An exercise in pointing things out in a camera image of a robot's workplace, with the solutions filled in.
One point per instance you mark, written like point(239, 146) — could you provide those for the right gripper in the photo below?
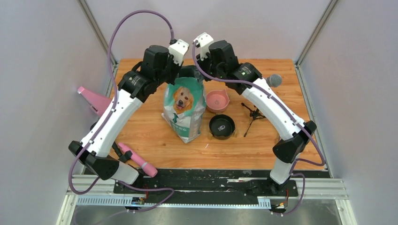
point(203, 63)

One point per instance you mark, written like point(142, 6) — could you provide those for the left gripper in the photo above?
point(175, 67)

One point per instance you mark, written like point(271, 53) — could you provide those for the green dog food bag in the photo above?
point(184, 103)

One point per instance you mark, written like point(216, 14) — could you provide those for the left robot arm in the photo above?
point(159, 65)

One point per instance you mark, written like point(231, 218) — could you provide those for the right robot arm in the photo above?
point(216, 62)

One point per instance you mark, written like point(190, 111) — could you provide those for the pink pet bowl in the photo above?
point(217, 101)

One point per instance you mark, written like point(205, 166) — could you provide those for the black pet bowl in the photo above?
point(222, 126)

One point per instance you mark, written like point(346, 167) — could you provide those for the glitter silver microphone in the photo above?
point(274, 80)

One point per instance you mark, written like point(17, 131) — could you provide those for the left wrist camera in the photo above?
point(178, 50)

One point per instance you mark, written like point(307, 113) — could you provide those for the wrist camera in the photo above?
point(203, 42)
point(178, 50)

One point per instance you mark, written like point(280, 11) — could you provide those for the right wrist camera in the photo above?
point(203, 42)

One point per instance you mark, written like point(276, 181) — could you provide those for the black mounting rail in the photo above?
point(211, 187)

